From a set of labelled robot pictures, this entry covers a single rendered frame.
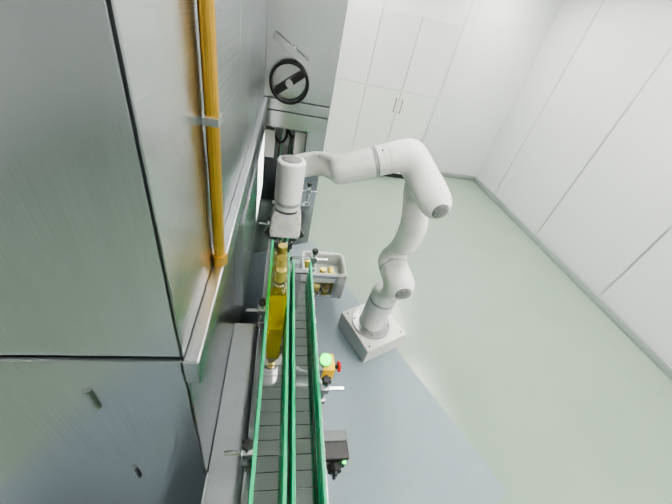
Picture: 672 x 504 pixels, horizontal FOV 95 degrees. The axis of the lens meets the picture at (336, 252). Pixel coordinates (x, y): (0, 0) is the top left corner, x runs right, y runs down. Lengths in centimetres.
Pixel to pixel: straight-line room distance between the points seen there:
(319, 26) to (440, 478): 205
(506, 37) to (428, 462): 550
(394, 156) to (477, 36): 486
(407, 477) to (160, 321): 113
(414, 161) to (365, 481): 109
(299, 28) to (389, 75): 308
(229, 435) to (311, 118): 161
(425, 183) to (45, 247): 84
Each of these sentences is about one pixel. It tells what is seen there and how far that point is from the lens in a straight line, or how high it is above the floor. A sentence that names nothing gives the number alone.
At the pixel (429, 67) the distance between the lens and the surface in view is 502.
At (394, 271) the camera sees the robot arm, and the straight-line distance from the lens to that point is 123.
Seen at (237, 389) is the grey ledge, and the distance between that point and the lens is 108.
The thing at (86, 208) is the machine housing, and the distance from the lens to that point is 38.
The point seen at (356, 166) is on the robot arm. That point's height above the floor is 168.
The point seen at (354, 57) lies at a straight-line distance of 474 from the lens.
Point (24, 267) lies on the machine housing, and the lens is 47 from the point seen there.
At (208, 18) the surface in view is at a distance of 50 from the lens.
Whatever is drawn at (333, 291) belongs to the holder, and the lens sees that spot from 159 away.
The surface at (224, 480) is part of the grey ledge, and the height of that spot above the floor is 105.
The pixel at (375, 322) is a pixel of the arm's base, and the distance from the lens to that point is 146.
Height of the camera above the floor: 201
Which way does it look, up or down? 37 degrees down
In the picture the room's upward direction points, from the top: 14 degrees clockwise
